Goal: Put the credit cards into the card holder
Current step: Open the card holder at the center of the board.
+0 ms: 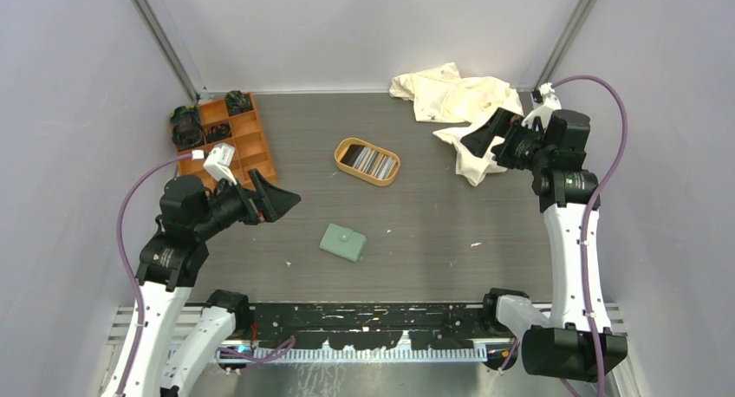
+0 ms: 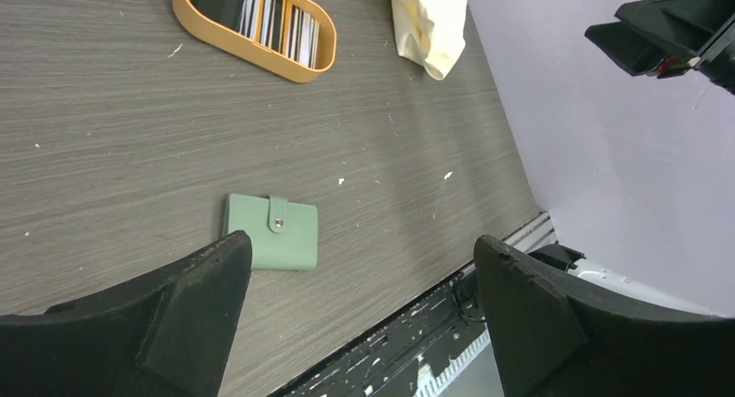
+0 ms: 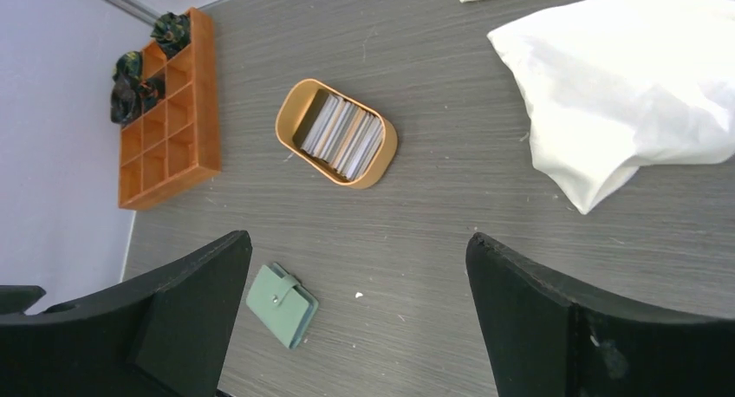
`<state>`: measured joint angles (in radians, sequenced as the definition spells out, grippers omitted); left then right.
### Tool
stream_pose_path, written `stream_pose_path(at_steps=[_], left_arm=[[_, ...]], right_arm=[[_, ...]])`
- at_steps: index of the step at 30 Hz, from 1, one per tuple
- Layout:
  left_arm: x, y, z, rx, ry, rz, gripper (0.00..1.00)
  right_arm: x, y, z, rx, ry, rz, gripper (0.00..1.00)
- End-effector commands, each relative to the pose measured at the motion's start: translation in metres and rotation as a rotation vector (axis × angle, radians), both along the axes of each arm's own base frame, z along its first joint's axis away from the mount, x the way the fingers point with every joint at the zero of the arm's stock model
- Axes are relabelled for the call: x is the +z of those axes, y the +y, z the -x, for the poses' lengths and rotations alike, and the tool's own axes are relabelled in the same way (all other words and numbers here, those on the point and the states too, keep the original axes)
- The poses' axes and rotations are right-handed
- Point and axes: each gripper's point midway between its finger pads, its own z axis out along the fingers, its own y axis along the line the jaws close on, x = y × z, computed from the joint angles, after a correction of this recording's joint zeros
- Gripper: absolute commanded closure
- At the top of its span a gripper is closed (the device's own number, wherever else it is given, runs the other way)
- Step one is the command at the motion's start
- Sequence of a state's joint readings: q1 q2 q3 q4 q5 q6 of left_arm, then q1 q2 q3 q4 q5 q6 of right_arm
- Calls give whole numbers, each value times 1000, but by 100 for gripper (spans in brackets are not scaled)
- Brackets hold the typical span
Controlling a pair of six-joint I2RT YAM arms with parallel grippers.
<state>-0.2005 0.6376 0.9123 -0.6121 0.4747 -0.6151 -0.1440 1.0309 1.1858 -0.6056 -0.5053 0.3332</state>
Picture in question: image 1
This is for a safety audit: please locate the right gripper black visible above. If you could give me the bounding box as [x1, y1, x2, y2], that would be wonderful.
[461, 107, 553, 172]

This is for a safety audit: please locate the orange compartment organizer tray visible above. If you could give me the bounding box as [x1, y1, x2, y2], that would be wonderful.
[170, 92, 278, 190]

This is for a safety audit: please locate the green card holder wallet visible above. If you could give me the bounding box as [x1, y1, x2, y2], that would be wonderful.
[319, 224, 368, 263]

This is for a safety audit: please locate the black cable bundle left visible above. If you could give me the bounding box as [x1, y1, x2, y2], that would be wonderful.
[172, 120, 205, 150]

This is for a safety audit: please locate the stack of credit cards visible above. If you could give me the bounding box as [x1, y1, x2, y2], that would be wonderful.
[339, 144, 398, 180]

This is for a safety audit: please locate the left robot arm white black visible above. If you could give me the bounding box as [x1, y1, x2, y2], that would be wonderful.
[103, 169, 302, 396]

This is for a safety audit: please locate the cream crumpled cloth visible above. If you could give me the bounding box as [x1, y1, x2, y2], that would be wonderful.
[389, 62, 524, 186]

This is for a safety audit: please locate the dark bundle outside tray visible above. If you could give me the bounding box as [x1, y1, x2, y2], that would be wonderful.
[169, 105, 200, 126]

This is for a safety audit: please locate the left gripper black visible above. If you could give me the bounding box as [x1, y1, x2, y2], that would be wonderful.
[194, 167, 300, 238]

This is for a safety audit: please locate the tan oval card tray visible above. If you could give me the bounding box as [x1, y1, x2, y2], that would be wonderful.
[334, 137, 401, 187]

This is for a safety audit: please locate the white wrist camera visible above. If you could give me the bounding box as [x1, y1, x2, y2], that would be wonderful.
[521, 82, 561, 131]
[204, 143, 237, 185]

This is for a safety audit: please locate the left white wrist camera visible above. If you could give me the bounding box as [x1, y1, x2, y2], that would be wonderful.
[204, 143, 237, 185]

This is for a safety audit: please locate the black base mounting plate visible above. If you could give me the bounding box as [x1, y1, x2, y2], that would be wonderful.
[229, 303, 511, 350]

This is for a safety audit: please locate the dark bundle top compartment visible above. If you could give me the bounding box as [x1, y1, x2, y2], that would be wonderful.
[224, 90, 253, 116]

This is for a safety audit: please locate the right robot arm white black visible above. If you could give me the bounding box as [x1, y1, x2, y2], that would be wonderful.
[462, 108, 628, 383]

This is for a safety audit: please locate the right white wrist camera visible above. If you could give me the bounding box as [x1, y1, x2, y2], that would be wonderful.
[521, 82, 561, 131]

